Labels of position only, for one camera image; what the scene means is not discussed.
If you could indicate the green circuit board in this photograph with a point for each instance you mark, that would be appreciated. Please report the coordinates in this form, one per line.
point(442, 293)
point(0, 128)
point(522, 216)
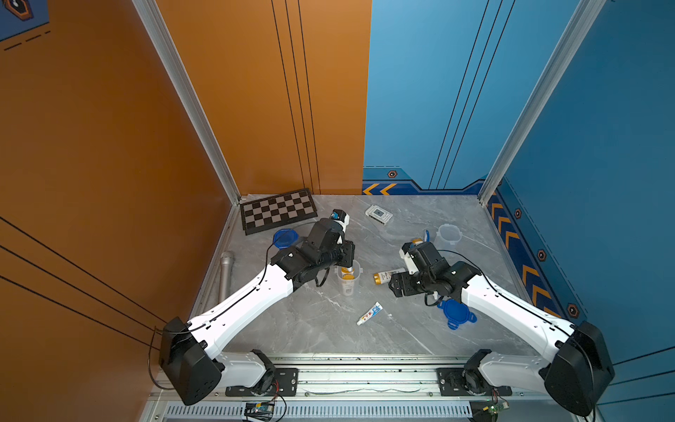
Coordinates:
point(485, 412)
point(259, 411)

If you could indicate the left green circuit board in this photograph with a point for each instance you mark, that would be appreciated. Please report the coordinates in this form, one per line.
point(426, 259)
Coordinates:
point(259, 411)

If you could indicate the white lotion bottle horizontal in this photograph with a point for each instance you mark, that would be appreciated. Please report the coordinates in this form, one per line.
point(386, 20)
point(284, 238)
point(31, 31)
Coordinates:
point(384, 277)

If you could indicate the right green circuit board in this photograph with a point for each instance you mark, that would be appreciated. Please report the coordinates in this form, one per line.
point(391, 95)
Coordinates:
point(485, 412)

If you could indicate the aluminium rail frame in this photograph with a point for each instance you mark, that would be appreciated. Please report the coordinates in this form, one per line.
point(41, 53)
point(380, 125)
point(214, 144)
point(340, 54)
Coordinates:
point(358, 387)

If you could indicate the black white checkerboard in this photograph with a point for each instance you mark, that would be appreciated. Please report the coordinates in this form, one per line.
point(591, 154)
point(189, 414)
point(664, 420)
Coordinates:
point(276, 211)

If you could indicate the clear plastic cup front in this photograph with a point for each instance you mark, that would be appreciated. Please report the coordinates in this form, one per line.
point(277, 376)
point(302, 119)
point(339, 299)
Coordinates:
point(285, 240)

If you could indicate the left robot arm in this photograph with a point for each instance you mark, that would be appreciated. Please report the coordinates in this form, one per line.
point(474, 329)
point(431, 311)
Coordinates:
point(192, 353)

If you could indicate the silver metal cylinder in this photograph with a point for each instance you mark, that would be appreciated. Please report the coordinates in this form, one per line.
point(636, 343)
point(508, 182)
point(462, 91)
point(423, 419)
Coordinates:
point(226, 263)

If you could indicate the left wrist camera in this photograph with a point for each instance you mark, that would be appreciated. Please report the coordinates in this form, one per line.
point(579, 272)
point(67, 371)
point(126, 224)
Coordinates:
point(341, 217)

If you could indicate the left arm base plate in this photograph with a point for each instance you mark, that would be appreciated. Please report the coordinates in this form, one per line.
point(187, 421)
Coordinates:
point(282, 382)

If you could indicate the toothpaste tube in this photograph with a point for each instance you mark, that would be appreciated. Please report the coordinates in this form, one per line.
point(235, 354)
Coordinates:
point(373, 311)

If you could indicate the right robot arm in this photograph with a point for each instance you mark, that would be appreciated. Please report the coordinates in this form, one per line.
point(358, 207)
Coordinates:
point(571, 365)

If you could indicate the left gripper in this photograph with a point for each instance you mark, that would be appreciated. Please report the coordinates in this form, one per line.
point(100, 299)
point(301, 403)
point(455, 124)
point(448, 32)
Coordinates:
point(348, 248)

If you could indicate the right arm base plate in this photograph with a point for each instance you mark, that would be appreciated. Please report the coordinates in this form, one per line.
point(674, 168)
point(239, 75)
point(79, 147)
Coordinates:
point(459, 382)

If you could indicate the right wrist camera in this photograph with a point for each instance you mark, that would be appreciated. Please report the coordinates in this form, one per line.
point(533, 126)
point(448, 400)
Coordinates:
point(410, 265)

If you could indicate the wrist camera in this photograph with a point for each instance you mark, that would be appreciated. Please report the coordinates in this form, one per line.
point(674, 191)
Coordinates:
point(410, 265)
point(341, 217)

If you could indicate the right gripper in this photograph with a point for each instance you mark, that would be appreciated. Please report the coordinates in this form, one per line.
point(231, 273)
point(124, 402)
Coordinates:
point(405, 289)

